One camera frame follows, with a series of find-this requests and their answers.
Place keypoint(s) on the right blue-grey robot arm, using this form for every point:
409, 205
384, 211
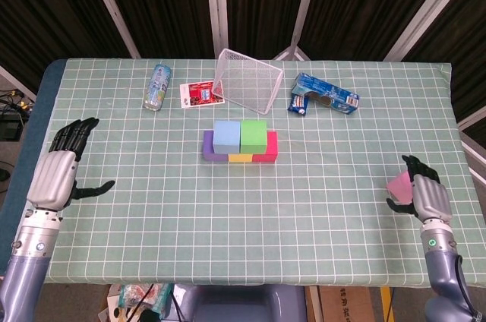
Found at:
448, 272

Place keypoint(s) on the red white card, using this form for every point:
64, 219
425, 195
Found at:
199, 94

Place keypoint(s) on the yellow foam block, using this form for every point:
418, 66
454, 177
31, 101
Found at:
240, 158

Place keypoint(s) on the small blue cookie packet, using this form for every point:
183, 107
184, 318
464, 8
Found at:
298, 103

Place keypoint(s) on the blue-grey robot torso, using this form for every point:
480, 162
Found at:
243, 303

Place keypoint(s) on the white frame bar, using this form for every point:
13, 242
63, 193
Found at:
15, 83
474, 155
472, 119

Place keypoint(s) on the purple foam block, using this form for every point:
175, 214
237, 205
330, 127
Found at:
209, 151

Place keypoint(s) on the red foam block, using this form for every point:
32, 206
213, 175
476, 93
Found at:
271, 147

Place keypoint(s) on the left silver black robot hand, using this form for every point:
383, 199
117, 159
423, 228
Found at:
53, 177

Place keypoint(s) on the green snack bag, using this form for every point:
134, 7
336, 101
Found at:
133, 295

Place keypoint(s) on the black device box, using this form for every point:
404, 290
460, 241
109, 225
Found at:
9, 130

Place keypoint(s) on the green checked tablecloth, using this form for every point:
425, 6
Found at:
243, 223

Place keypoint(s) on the brown cardboard box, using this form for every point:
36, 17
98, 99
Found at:
349, 303

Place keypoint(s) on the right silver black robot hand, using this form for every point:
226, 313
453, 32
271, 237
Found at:
431, 196

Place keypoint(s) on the pink foam block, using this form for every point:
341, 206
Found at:
400, 187

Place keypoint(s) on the light blue foam block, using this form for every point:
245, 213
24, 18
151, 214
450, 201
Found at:
227, 136

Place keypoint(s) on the long blue cookie box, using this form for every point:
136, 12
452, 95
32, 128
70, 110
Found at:
330, 92

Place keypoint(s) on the green foam block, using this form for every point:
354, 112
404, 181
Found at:
253, 134

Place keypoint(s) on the white frame post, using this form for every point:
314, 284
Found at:
303, 7
110, 7
425, 10
216, 7

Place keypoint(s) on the dark blue table pad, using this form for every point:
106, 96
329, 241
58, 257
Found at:
26, 139

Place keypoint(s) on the green blue drink can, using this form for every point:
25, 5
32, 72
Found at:
157, 86

